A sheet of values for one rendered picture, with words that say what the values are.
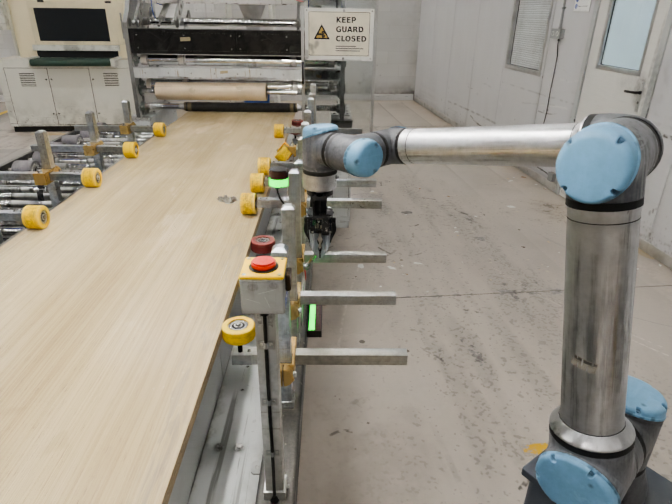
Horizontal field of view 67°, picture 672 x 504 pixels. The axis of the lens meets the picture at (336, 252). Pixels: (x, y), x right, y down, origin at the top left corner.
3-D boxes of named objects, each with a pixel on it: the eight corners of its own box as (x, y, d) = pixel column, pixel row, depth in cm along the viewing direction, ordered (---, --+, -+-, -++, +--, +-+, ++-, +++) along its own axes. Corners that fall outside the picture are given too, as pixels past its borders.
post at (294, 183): (302, 302, 175) (300, 167, 154) (302, 307, 172) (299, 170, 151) (292, 302, 175) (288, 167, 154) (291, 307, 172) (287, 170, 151)
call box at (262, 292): (288, 296, 88) (287, 256, 85) (285, 318, 82) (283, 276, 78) (248, 296, 88) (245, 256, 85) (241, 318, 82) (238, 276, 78)
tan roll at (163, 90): (337, 100, 379) (337, 83, 373) (337, 103, 367) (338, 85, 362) (145, 97, 376) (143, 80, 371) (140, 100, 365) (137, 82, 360)
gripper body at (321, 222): (305, 237, 136) (304, 194, 130) (306, 225, 143) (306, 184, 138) (333, 237, 136) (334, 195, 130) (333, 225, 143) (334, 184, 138)
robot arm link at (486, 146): (684, 106, 88) (388, 121, 136) (663, 115, 81) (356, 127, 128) (678, 172, 92) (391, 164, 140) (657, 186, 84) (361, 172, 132)
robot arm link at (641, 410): (657, 447, 116) (681, 387, 108) (632, 492, 105) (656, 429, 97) (589, 413, 126) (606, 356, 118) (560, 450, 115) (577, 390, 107)
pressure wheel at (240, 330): (243, 347, 132) (240, 310, 127) (264, 360, 127) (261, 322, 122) (218, 362, 126) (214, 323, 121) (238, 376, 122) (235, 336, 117)
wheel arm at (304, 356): (405, 360, 129) (406, 346, 127) (406, 368, 126) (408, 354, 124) (234, 359, 129) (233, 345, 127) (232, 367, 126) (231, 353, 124)
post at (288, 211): (298, 351, 153) (295, 202, 133) (298, 358, 150) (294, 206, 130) (287, 351, 153) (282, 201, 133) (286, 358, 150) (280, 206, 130)
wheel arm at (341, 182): (375, 185, 214) (376, 176, 212) (376, 187, 210) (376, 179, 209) (257, 184, 213) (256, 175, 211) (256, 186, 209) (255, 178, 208)
